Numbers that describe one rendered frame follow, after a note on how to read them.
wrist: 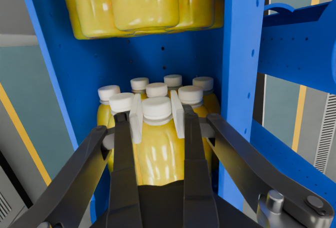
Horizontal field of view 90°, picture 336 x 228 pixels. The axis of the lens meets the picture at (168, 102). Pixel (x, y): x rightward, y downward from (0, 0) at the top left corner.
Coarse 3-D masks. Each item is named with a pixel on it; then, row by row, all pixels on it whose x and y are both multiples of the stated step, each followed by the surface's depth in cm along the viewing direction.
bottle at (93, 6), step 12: (84, 0) 19; (96, 0) 18; (108, 0) 19; (84, 12) 19; (96, 12) 19; (108, 12) 19; (84, 24) 20; (96, 24) 19; (108, 24) 19; (96, 36) 21; (108, 36) 25
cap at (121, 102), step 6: (114, 96) 26; (120, 96) 26; (126, 96) 25; (132, 96) 25; (114, 102) 24; (120, 102) 24; (126, 102) 24; (114, 108) 25; (120, 108) 25; (126, 108) 25
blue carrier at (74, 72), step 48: (48, 0) 23; (240, 0) 13; (48, 48) 22; (96, 48) 32; (144, 48) 38; (192, 48) 36; (240, 48) 14; (96, 96) 33; (240, 96) 16; (96, 192) 32
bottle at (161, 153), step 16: (144, 128) 21; (160, 128) 21; (144, 144) 21; (160, 144) 20; (176, 144) 21; (144, 160) 22; (160, 160) 21; (176, 160) 22; (144, 176) 23; (160, 176) 22; (176, 176) 22
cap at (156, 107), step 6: (156, 96) 23; (162, 96) 23; (144, 102) 21; (150, 102) 21; (156, 102) 21; (162, 102) 21; (168, 102) 21; (144, 108) 21; (150, 108) 20; (156, 108) 20; (162, 108) 20; (168, 108) 21; (144, 114) 21; (150, 114) 20; (156, 114) 20; (162, 114) 21; (168, 114) 21
